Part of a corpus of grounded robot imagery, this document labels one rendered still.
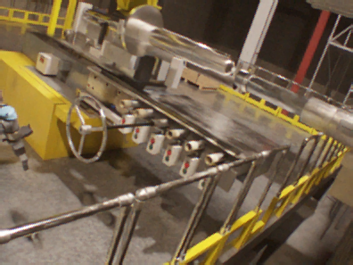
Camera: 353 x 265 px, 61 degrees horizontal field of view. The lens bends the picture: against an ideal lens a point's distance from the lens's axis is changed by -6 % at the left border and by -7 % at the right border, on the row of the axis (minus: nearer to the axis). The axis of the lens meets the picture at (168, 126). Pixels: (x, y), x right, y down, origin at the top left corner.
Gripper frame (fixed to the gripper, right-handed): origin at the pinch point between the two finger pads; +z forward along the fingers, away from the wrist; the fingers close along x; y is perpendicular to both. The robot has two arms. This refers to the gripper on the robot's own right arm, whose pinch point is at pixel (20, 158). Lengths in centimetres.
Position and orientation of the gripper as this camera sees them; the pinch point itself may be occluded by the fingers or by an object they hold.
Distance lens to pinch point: 172.6
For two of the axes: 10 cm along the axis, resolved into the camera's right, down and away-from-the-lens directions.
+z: -0.9, 7.4, 6.6
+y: -7.7, 3.7, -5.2
